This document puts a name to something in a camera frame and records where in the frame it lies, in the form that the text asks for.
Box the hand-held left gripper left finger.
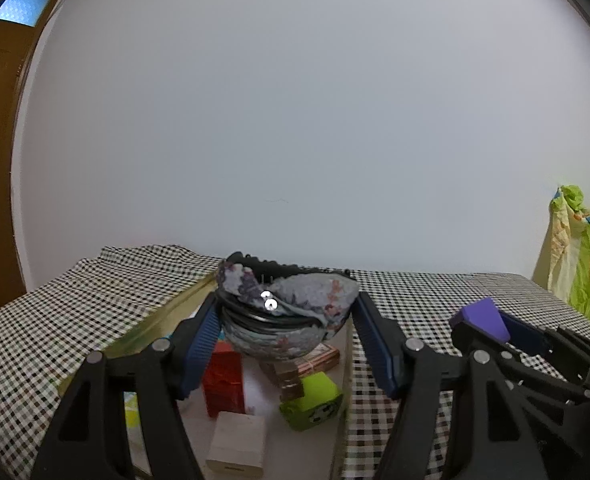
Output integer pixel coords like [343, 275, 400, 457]
[30, 292, 222, 480]

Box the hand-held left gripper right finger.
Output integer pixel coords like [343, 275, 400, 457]
[352, 291, 548, 480]

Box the purple building block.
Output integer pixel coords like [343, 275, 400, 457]
[449, 297, 510, 343]

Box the dark brown wooden block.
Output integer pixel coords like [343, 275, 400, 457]
[280, 365, 303, 401]

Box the white paper sheet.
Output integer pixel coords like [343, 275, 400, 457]
[125, 330, 350, 480]

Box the clear plastic box green label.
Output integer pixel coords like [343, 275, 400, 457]
[124, 392, 140, 431]

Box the green building block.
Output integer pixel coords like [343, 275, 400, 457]
[280, 371, 344, 432]

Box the gold-green metal tray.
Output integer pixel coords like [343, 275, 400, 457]
[100, 267, 358, 480]

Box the grey floral cloth bundle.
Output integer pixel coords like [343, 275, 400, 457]
[216, 251, 360, 360]

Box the checkered tablecloth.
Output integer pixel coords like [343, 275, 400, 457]
[0, 245, 590, 480]

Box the red building block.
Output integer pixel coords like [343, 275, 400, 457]
[202, 342, 248, 418]

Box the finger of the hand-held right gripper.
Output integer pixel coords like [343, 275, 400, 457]
[499, 311, 590, 387]
[450, 325, 590, 405]

